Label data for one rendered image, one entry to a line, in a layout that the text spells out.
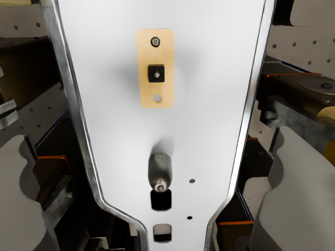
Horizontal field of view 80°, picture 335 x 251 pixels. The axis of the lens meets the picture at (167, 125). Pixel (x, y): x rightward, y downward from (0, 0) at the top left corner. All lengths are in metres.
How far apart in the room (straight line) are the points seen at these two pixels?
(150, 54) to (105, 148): 0.13
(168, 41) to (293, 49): 0.45
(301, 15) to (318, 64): 0.40
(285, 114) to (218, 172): 0.12
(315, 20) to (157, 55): 0.18
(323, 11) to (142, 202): 0.34
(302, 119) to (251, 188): 0.16
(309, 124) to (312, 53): 0.43
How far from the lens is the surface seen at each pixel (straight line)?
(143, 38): 0.22
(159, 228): 0.42
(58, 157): 0.37
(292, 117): 0.26
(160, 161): 0.26
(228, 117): 0.26
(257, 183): 0.36
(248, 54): 0.24
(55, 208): 0.32
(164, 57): 0.22
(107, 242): 0.46
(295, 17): 0.28
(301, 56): 0.64
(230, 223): 0.54
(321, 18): 0.30
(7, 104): 0.22
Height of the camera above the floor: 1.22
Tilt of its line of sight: 61 degrees down
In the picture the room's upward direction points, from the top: 174 degrees clockwise
